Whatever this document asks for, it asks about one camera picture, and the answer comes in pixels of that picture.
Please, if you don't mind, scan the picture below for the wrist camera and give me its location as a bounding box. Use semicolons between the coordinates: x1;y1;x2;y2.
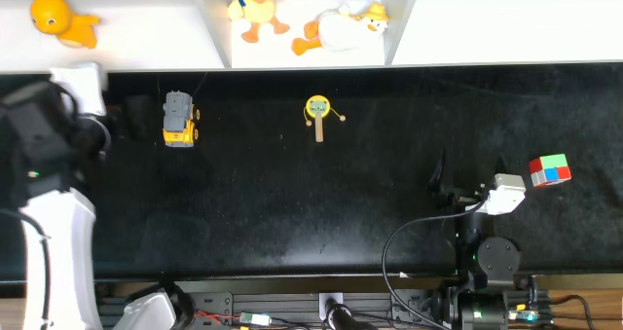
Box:
49;61;109;118
465;172;528;217

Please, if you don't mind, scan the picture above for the orange rubber duck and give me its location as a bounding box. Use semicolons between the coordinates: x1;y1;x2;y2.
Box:
29;0;101;50

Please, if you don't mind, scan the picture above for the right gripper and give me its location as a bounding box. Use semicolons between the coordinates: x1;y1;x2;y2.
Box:
426;148;508;212

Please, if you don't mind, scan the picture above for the mounting rail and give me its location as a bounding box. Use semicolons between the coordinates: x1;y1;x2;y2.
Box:
90;275;600;330

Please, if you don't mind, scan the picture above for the white plush duck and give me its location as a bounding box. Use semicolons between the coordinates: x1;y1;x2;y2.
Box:
291;1;390;57

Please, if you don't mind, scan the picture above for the yellow plush duck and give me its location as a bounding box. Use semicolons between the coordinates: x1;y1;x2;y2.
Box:
227;0;291;45

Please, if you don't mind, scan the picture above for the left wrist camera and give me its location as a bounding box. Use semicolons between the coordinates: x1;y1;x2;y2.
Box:
49;61;109;118

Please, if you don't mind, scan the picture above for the grey and yellow toy truck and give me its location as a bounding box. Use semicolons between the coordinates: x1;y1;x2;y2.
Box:
162;91;202;149

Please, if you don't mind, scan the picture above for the yellow rattle drum toy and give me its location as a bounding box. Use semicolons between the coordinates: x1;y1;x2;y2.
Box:
303;94;348;143

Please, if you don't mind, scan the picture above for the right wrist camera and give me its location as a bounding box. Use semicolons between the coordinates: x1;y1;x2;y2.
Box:
465;172;528;217

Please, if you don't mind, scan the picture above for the many-coloured puzzle cube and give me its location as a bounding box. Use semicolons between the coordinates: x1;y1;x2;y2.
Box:
529;153;573;189

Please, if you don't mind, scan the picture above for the white shelf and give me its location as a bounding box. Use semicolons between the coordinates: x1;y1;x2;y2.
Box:
0;0;623;75

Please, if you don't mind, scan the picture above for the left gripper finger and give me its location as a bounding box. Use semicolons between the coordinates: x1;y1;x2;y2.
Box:
122;93;150;139

